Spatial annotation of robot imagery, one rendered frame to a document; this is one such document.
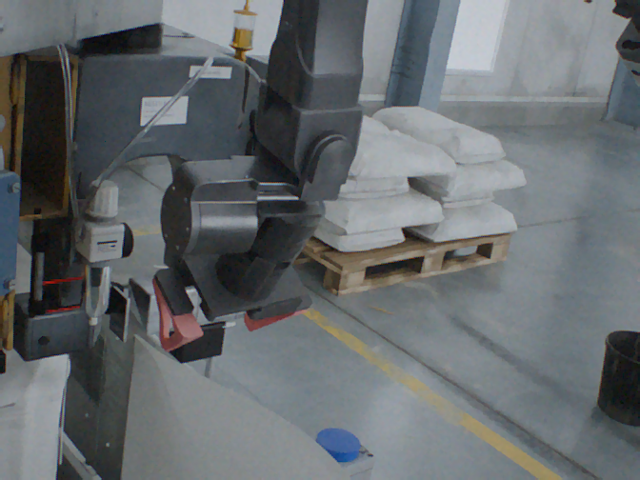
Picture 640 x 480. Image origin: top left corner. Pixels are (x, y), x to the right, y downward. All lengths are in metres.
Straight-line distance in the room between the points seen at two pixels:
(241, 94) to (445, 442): 2.06
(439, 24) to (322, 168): 6.00
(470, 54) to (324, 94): 6.91
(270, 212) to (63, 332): 0.36
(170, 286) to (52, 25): 0.24
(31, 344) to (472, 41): 6.76
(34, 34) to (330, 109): 0.24
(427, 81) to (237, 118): 5.73
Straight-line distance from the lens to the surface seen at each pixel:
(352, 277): 3.76
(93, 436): 1.93
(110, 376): 1.80
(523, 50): 8.11
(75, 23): 0.79
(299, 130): 0.65
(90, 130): 0.90
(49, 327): 0.97
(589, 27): 8.85
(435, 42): 6.68
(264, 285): 0.75
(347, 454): 1.18
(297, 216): 0.70
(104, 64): 0.89
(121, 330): 1.03
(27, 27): 0.72
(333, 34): 0.65
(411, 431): 2.90
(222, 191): 0.66
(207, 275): 0.76
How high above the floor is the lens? 1.50
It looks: 21 degrees down
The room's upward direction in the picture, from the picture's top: 10 degrees clockwise
